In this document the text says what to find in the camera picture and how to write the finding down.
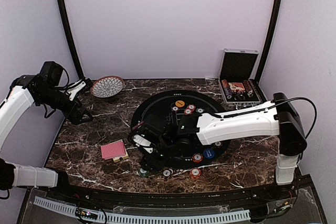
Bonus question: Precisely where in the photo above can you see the brown poker chip stack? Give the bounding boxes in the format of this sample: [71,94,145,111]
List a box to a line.
[162,168,174,178]

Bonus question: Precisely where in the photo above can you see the green poker chip stack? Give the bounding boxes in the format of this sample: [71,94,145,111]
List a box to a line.
[139,168,149,178]

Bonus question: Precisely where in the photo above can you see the red poker chip stack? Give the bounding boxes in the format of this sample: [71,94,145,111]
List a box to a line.
[190,168,202,179]

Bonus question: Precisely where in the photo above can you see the blue small blind button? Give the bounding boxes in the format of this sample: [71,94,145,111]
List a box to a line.
[203,148,215,159]

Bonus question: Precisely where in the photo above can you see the orange dealer button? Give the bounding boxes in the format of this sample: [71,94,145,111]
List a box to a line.
[175,100,185,108]

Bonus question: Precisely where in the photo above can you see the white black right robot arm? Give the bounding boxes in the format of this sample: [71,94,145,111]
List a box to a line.
[131,90,308,185]

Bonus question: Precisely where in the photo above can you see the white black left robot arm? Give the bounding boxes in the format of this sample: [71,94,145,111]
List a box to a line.
[1,74,93,190]

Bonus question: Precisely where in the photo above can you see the round black poker mat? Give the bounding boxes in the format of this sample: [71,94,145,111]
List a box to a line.
[129,90,230,169]

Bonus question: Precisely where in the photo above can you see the floral patterned ceramic bowl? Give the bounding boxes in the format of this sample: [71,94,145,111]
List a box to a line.
[90,76,124,98]

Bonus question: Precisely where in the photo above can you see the red playing card deck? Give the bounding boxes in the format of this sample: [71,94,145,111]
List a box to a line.
[101,141,126,159]

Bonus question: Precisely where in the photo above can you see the aluminium poker chip case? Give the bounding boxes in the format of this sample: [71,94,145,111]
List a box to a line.
[218,49,263,110]

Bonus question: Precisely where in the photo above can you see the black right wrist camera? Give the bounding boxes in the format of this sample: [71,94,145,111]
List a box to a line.
[140,114,168,143]

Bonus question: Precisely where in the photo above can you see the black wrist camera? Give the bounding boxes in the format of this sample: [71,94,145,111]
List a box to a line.
[140,114,168,143]
[39,61,63,86]

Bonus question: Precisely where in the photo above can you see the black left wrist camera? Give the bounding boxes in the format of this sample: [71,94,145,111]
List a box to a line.
[39,61,63,86]

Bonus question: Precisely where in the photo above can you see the white slotted cable duct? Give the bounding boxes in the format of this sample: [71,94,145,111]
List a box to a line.
[33,196,251,223]

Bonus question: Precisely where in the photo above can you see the black front table rail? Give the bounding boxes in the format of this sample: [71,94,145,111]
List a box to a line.
[44,182,298,209]

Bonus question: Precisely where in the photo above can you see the left black frame post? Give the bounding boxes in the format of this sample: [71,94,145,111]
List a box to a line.
[57,0,85,79]

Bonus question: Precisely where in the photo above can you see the black frame post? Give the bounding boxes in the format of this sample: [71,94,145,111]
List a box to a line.
[57,0,85,79]
[255,0,281,83]

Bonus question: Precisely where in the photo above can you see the right black frame post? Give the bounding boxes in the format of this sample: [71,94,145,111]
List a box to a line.
[255,0,281,83]

